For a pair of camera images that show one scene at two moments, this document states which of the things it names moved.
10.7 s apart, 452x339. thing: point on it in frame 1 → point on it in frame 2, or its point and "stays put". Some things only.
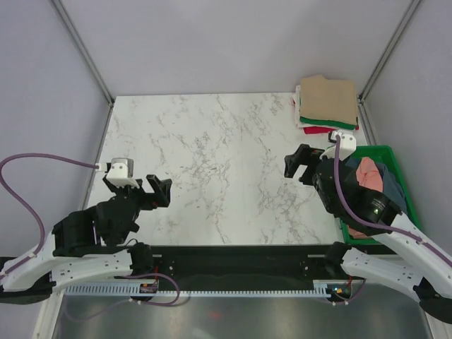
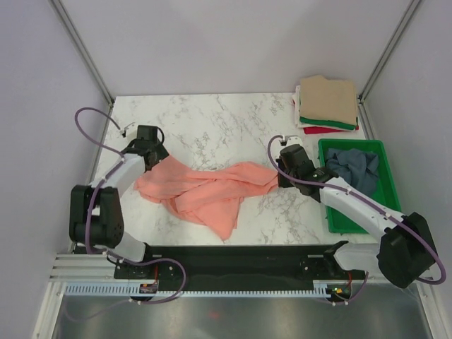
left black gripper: [151, 201] → [161, 152]
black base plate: [238, 265] stays put
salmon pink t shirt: [368, 174] → [207, 195]
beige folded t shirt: [328, 99] stays put
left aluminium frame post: [72, 27] stays put
